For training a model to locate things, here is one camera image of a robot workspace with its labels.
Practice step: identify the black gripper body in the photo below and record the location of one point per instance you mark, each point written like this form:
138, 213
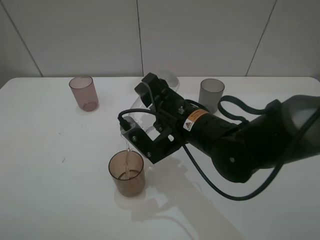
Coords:
182, 122

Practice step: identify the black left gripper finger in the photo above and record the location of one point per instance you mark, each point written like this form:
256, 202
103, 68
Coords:
147, 93

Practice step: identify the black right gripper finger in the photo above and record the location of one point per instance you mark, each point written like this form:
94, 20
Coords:
162, 88

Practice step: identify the clear glass water bottle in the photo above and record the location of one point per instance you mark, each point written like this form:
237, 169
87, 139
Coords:
140, 114

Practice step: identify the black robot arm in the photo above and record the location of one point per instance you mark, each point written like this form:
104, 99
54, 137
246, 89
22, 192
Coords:
236, 146

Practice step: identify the grey translucent cup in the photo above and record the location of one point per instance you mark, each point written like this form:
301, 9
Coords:
210, 93

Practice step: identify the pink translucent cup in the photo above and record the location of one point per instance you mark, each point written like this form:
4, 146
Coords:
84, 92

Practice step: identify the brown translucent cup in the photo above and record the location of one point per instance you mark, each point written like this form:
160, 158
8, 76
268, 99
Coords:
127, 170

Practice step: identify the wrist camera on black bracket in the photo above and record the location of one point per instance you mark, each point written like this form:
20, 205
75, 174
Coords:
154, 150

